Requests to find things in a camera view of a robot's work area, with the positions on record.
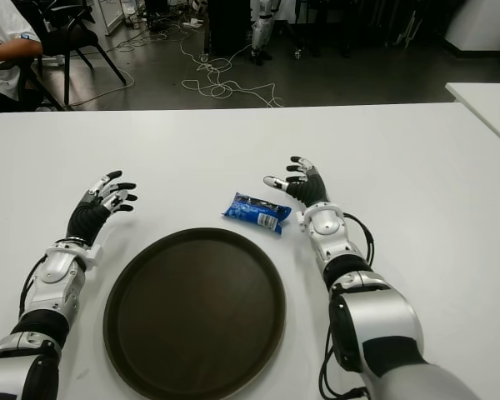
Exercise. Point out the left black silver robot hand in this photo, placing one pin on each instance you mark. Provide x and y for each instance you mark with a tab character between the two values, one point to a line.
87	216

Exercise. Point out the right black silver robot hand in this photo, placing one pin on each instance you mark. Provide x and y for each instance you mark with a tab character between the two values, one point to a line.
310	187

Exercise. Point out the blue Oreo cookie packet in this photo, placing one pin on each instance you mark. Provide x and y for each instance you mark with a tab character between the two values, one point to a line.
254	212

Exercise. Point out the right silver black robot arm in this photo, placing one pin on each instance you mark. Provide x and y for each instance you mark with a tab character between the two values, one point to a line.
379	316

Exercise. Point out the left silver black robot arm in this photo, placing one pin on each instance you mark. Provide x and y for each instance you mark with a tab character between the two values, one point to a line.
54	283

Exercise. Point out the round dark brown tray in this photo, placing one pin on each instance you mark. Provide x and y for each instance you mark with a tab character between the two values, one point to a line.
191	308

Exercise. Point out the black armrest chair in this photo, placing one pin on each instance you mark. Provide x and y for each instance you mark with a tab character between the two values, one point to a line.
23	77

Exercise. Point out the silver humanoid robot legs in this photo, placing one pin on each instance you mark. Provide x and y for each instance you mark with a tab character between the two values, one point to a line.
259	33

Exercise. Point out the black stand legs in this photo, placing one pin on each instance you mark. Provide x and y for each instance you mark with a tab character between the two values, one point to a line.
316	25

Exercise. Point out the black four-leg chair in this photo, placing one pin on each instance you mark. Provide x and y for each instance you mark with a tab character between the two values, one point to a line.
79	37

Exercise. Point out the black cabinet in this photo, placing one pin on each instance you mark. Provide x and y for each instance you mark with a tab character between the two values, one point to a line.
229	25

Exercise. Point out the grey folded rack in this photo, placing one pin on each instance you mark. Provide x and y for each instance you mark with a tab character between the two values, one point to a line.
408	27

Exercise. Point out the seated person in white shirt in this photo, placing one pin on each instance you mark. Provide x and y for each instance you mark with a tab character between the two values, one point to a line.
4	41

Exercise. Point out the white side table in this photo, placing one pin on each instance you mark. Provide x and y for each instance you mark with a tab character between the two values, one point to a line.
487	108

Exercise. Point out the white cabinet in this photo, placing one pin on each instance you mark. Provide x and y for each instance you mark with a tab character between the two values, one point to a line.
116	16

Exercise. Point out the white pillar base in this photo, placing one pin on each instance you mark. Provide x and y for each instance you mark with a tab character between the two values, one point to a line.
483	25

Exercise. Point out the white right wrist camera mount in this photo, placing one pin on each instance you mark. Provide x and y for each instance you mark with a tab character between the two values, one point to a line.
301	221

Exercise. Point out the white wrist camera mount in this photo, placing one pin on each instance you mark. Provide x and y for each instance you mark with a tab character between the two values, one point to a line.
95	257
301	221

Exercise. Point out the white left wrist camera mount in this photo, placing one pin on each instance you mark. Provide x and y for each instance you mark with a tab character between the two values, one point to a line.
95	257

